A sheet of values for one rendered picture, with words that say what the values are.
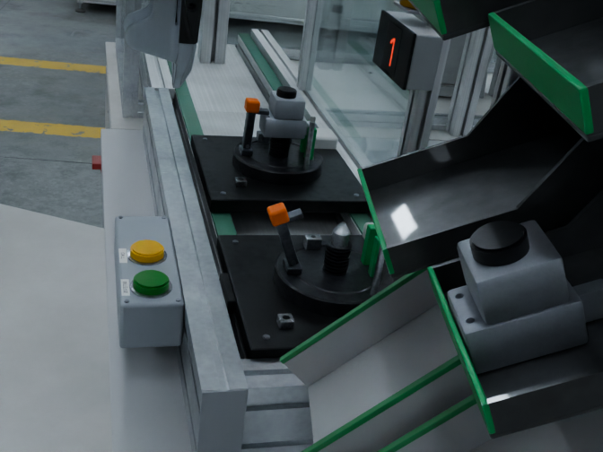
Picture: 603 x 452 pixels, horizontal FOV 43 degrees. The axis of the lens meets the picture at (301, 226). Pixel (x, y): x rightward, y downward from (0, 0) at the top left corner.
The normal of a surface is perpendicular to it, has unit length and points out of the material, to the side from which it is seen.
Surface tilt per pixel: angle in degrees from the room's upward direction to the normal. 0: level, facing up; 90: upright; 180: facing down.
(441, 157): 90
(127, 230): 0
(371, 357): 45
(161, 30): 93
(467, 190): 25
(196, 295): 0
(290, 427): 90
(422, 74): 90
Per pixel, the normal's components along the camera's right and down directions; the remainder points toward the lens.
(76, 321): 0.13, -0.88
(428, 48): 0.23, 0.48
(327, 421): -0.61, -0.68
